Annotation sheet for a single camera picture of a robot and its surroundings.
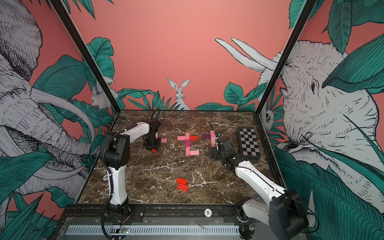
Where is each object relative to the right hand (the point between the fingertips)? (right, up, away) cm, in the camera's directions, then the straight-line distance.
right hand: (218, 144), depth 86 cm
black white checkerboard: (+23, -1, +12) cm, 26 cm away
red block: (-15, +2, +19) cm, 24 cm away
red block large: (-21, -22, -1) cm, 30 cm away
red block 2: (-20, -24, -3) cm, 31 cm away
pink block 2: (-18, -6, +9) cm, 21 cm away
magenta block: (-19, -1, +15) cm, 24 cm away
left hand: (-39, -4, +12) cm, 42 cm away
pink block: (-36, 0, +16) cm, 39 cm away
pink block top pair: (-19, +4, +18) cm, 27 cm away
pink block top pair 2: (-24, +2, +18) cm, 30 cm away
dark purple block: (-5, +3, +22) cm, 23 cm away
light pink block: (-14, -7, +11) cm, 20 cm away
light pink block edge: (-1, +4, +19) cm, 20 cm away
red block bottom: (-41, -6, +10) cm, 43 cm away
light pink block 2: (-1, 0, +18) cm, 18 cm away
